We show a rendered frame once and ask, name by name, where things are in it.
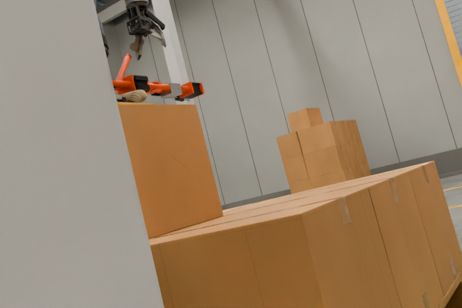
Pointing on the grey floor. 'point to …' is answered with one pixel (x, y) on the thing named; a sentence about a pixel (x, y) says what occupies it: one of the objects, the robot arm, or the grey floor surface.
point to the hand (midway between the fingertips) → (152, 54)
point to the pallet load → (321, 151)
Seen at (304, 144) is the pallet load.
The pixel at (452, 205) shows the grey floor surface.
